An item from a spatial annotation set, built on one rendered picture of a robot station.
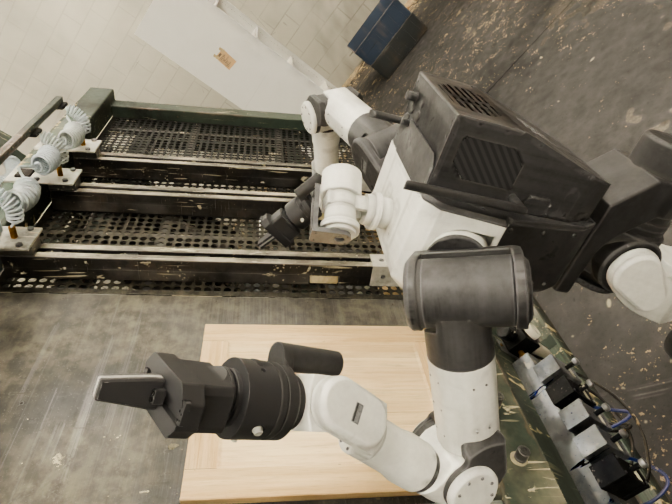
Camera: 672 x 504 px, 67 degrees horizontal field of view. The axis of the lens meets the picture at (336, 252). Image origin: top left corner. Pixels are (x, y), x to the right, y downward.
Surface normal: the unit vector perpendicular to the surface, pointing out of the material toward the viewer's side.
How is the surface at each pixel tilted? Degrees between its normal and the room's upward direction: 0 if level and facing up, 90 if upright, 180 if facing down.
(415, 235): 47
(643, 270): 90
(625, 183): 22
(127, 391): 100
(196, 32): 90
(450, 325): 68
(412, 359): 57
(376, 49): 90
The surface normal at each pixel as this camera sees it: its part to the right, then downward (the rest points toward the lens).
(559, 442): -0.77, -0.47
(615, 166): -0.48, -0.69
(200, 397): 0.62, -0.55
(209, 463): 0.11, -0.82
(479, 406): 0.32, 0.31
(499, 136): 0.11, 0.57
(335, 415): 0.64, -0.22
